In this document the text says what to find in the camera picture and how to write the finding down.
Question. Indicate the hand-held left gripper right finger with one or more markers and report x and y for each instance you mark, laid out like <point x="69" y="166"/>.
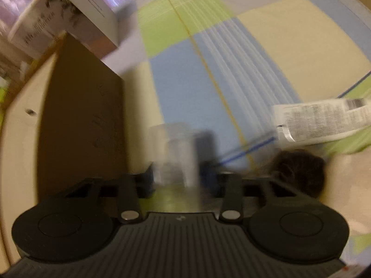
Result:
<point x="207" y="177"/>

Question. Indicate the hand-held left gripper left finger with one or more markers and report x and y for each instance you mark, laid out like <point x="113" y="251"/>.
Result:
<point x="148" y="179"/>

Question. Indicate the clear plastic container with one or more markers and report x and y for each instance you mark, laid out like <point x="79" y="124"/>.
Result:
<point x="176" y="153"/>

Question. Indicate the brown cardboard storage box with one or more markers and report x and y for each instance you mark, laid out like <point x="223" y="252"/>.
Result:
<point x="81" y="127"/>

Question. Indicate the white printed tube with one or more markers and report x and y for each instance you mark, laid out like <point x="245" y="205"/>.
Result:
<point x="316" y="121"/>

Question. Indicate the checked bed sheet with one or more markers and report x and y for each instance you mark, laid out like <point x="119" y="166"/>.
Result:
<point x="260" y="49"/>

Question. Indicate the white humidifier box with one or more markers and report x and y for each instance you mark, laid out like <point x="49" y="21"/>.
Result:
<point x="84" y="8"/>

